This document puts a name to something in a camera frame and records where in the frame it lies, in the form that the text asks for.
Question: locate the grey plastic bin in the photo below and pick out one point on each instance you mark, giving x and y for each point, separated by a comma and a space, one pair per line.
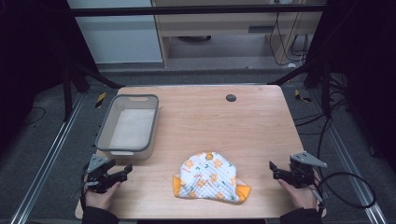
132, 127

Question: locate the dark round desk grommet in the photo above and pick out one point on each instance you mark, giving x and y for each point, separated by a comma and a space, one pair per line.
231, 98

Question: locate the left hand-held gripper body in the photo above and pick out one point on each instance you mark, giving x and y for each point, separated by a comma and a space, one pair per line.
97, 163

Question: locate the yellow black tape strip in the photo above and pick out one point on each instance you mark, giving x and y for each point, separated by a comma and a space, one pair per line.
100, 99
300, 96

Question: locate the wooden shelf unit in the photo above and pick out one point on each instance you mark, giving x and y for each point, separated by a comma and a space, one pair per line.
218, 23

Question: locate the white cabinet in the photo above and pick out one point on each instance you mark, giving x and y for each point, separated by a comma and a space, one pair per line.
120, 40

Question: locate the black metal stand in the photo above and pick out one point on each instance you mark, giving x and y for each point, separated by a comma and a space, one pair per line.
326, 93
67, 93

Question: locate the black horizontal frame bar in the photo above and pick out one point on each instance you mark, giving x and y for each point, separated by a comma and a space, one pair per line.
193, 10

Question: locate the white orange quilted cloth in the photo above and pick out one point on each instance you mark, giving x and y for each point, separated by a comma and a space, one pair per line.
210, 180

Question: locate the person's left hand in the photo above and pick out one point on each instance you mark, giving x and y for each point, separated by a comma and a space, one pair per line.
99, 199

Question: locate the person's right hand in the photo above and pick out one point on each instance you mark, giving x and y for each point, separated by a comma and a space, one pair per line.
302, 196

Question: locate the aluminium floor rail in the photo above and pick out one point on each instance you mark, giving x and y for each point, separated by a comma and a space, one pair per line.
351, 161
46, 161

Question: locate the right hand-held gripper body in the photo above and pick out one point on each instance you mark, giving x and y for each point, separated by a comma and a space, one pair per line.
301, 171

